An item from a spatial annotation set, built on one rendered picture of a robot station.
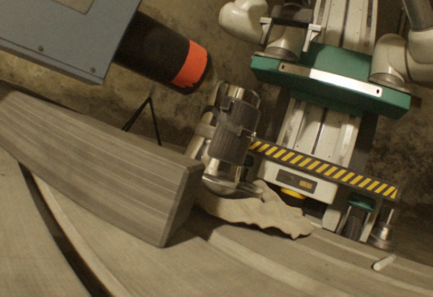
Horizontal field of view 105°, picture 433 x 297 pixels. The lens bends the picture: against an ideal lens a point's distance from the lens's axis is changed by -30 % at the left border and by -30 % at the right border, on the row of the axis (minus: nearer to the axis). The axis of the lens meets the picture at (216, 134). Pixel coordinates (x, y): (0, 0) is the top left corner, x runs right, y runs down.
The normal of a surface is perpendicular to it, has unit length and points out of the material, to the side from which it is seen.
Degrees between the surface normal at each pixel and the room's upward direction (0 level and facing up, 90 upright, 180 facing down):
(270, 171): 90
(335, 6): 90
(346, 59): 90
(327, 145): 90
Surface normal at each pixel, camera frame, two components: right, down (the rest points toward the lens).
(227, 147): 0.28, 0.07
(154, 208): -0.11, -0.07
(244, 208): 0.07, -0.69
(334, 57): -0.41, -0.18
